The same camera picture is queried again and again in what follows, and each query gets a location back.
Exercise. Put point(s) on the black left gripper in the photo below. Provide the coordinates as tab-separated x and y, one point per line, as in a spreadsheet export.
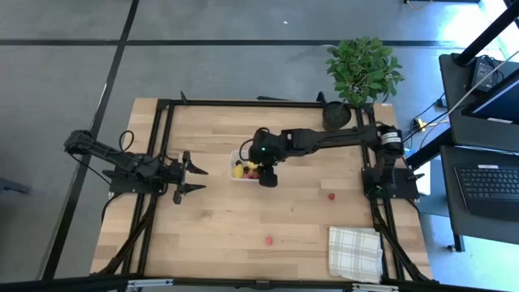
176	174

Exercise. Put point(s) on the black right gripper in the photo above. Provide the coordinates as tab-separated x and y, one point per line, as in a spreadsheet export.
267	146

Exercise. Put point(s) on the red toy strawberry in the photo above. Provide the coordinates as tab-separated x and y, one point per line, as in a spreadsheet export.
253	174

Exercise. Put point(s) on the clear plastic tupperware container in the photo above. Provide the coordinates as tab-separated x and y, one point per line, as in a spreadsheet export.
234	158

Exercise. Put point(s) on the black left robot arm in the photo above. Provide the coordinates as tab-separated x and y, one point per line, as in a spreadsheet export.
105	152

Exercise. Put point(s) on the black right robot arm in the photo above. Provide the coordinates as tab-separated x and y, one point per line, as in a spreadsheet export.
336	138

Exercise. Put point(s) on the black plant pot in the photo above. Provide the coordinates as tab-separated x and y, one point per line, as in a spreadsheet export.
336	115

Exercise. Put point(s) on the red toy raspberry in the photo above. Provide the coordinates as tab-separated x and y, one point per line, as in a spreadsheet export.
331	196

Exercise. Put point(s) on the pink toy berry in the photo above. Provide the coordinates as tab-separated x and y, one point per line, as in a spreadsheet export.
268	241

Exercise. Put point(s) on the green leafy plant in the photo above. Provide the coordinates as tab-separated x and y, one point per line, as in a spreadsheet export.
363	69

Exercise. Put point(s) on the plaid kitchen cloth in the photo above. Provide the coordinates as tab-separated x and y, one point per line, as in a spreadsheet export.
354	253

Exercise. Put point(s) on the yellow plug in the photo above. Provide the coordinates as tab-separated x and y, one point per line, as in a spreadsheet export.
420	122

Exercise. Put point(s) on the grey chair leg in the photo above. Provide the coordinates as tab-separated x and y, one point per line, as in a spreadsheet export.
12	186

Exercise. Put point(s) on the dark grey desk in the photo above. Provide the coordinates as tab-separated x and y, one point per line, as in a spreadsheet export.
458	134
450	211

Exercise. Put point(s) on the black keyboard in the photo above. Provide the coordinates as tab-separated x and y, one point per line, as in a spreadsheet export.
486	190

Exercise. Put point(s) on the black power adapter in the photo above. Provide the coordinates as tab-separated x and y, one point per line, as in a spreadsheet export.
484	73

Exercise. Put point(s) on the black computer screen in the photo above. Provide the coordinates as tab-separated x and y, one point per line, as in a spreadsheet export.
498	101

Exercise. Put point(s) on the black pole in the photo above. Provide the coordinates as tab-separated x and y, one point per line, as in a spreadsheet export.
486	32

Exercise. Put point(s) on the black aluminium table frame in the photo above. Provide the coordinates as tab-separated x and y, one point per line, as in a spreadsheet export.
263	103

